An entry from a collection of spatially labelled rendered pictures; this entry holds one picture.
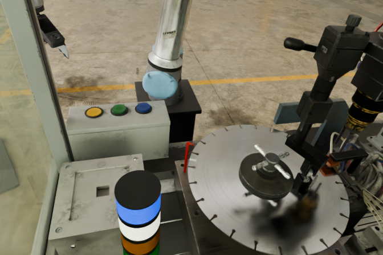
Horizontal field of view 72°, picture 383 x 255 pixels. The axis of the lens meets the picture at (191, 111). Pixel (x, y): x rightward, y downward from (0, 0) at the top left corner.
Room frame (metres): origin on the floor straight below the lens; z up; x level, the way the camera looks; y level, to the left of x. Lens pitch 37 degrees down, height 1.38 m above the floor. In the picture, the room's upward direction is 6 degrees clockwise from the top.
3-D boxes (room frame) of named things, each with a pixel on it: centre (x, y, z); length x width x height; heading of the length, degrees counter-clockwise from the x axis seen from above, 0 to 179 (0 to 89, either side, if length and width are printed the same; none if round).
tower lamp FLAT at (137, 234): (0.16, 0.04, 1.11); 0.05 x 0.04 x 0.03; 18
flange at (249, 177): (0.37, -0.17, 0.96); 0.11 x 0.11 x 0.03
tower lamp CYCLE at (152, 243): (0.16, 0.04, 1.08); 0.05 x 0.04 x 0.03; 18
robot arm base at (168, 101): (0.93, 0.11, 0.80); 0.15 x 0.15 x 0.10
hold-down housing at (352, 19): (0.42, -0.23, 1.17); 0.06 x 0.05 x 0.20; 99
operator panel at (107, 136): (0.59, 0.21, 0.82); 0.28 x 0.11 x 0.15; 108
